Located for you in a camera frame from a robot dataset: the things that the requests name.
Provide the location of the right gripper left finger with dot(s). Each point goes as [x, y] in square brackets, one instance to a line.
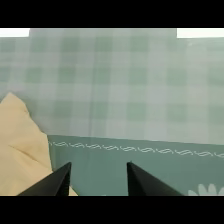
[57, 183]

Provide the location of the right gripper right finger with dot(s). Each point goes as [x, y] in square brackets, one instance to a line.
[142, 184]

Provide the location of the beige garment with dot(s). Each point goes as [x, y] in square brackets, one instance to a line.
[20, 150]

